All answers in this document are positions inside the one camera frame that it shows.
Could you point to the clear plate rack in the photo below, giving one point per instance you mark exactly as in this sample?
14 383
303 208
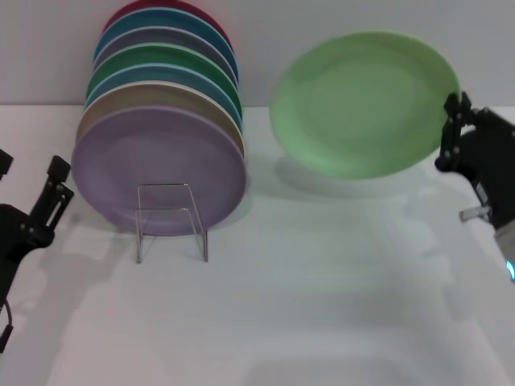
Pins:
138 249

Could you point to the grey purple plate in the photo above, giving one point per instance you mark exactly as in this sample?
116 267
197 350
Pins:
161 37

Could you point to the lavender plate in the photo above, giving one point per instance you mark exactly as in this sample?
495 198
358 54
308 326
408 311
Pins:
161 153

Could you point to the tan beige plate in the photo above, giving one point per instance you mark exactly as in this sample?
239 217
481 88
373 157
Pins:
161 96

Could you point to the light green plate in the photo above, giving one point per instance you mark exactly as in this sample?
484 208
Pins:
362 104

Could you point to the dark green plate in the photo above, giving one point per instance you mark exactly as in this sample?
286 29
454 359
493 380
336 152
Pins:
161 54

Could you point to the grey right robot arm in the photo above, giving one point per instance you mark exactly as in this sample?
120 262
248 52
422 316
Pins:
507 249

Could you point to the dark teal plate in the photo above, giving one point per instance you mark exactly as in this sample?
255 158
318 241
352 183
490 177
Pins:
161 20

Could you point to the light blue plate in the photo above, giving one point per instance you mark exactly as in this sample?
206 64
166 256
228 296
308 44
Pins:
161 74

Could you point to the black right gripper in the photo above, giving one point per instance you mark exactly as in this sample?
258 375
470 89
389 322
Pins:
493 169

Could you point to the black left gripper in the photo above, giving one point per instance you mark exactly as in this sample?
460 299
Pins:
16 237

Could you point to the red plate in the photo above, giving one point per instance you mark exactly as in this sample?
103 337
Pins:
114 18

